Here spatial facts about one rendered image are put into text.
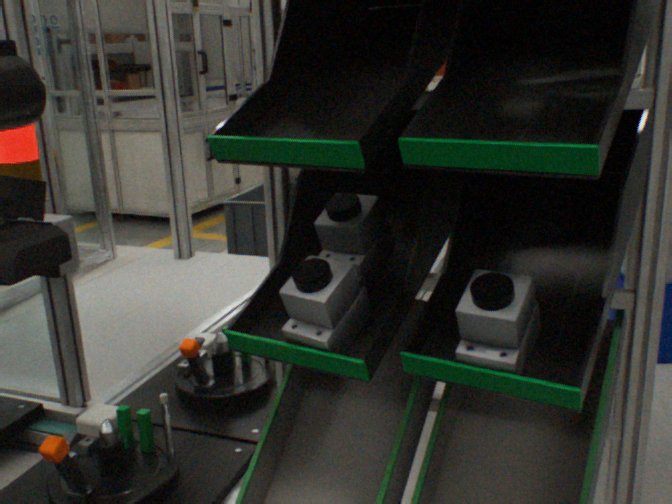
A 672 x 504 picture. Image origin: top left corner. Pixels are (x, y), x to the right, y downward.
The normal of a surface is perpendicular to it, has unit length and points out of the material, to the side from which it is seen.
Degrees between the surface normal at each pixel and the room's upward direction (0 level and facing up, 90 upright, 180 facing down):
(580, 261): 25
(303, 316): 115
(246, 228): 90
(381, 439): 45
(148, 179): 90
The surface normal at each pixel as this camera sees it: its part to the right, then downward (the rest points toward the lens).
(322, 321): -0.50, 0.64
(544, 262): -0.25, -0.76
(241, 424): -0.04, -0.96
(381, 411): -0.38, -0.49
